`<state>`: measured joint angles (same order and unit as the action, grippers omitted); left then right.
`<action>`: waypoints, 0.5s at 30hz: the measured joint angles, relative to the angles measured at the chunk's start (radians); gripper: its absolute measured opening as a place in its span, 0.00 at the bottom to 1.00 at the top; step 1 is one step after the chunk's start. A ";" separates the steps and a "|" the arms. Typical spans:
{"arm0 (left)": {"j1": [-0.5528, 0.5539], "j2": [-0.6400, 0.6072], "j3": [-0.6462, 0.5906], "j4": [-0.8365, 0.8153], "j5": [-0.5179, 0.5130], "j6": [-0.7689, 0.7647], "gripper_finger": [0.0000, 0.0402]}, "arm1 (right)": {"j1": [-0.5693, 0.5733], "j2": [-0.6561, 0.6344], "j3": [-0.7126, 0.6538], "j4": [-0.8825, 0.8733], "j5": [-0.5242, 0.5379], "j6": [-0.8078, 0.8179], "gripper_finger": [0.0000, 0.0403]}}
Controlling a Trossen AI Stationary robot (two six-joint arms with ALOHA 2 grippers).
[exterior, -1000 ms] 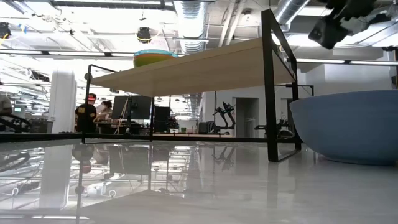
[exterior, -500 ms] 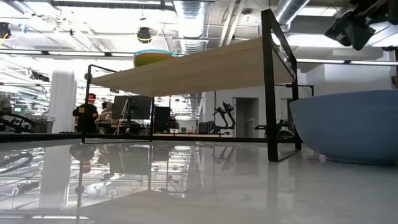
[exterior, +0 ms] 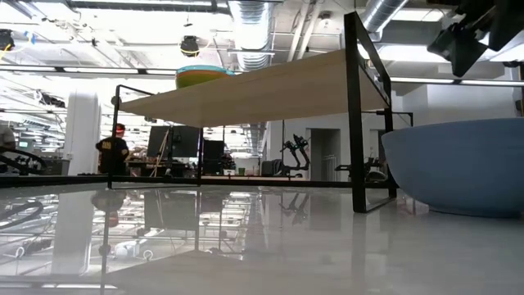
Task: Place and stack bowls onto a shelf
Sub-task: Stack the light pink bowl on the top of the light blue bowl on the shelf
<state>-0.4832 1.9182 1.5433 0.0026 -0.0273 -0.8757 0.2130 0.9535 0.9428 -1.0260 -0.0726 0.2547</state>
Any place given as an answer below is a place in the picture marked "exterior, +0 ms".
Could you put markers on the silver ventilation duct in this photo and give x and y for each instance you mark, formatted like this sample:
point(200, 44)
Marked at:
point(380, 12)

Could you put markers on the small black monitor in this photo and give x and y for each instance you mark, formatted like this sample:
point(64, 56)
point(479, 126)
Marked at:
point(213, 149)

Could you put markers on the wooden shelf with black frame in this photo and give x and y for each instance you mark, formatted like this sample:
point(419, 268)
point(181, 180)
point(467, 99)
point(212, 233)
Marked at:
point(266, 94)

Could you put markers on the wide corrugated silver duct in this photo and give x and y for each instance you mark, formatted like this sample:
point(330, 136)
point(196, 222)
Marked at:
point(251, 33)

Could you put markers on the green plastic bowl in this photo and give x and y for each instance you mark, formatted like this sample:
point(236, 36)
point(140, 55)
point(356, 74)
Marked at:
point(188, 83)

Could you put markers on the white round pillar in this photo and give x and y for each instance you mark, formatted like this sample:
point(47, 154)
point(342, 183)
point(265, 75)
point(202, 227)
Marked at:
point(83, 135)

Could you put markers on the large black monitor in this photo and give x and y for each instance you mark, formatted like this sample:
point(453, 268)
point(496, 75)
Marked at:
point(184, 141)

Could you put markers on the grey doorway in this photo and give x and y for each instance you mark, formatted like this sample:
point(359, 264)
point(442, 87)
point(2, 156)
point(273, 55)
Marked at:
point(323, 153)

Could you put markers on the black ceiling-mounted device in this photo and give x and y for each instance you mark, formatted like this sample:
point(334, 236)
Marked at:
point(5, 40)

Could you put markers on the green cup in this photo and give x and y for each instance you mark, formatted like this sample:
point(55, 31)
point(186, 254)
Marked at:
point(241, 171)

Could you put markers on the orange translucent plastic bowl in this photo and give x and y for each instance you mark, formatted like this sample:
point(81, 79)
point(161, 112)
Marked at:
point(192, 76)

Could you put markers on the black overhead camera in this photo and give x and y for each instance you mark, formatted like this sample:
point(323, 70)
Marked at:
point(189, 46)

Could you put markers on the blue-grey plastic bowl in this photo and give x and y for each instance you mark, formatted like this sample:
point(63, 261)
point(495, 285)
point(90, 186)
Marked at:
point(458, 168)

